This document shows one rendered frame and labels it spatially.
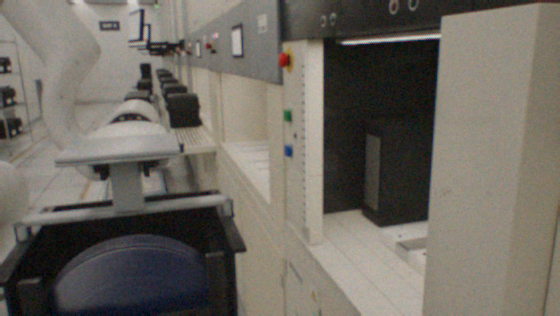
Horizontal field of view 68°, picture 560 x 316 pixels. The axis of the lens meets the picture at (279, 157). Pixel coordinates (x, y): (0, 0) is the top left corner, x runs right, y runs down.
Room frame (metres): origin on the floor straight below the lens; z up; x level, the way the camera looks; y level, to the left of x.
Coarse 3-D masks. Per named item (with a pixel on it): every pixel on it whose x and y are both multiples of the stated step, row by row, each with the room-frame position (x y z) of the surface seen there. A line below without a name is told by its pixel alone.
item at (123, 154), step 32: (64, 160) 0.39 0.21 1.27; (96, 160) 0.40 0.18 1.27; (128, 160) 0.41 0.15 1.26; (128, 192) 0.44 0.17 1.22; (192, 192) 0.57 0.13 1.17; (32, 224) 0.42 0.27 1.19; (64, 224) 0.53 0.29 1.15; (96, 224) 0.54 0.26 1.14; (128, 224) 0.55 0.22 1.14; (160, 224) 0.56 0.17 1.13; (192, 224) 0.57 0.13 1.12; (224, 224) 0.45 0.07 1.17; (32, 256) 0.41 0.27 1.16; (64, 256) 0.49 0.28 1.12; (224, 256) 0.44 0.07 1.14; (32, 288) 0.34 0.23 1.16; (224, 288) 0.39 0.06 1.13
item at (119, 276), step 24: (96, 264) 0.38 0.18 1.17; (120, 264) 0.38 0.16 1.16; (144, 264) 0.39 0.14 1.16; (168, 264) 0.40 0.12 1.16; (192, 264) 0.40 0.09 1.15; (72, 288) 0.37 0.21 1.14; (96, 288) 0.38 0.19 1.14; (120, 288) 0.38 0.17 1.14; (144, 288) 0.39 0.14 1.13; (168, 288) 0.40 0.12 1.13; (192, 288) 0.40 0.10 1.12; (48, 312) 0.36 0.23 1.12; (72, 312) 0.37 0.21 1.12; (96, 312) 0.38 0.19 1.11; (120, 312) 0.38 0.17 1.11; (144, 312) 0.39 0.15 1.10; (168, 312) 0.39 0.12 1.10
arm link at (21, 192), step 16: (0, 160) 0.79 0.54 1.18; (0, 176) 0.73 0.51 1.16; (16, 176) 0.77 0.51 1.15; (0, 192) 0.71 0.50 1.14; (16, 192) 0.75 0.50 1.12; (0, 208) 0.70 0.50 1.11; (16, 208) 0.75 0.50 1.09; (0, 224) 0.73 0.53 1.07; (0, 240) 0.72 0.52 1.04; (0, 256) 0.69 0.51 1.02; (0, 288) 0.67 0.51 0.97
